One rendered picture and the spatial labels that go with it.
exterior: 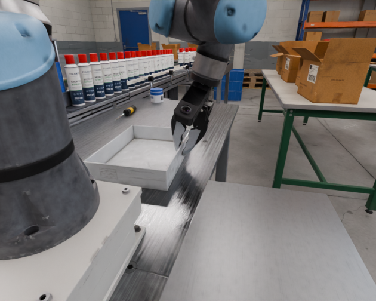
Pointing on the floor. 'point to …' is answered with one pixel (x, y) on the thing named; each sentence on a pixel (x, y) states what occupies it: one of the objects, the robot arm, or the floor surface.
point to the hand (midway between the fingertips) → (180, 151)
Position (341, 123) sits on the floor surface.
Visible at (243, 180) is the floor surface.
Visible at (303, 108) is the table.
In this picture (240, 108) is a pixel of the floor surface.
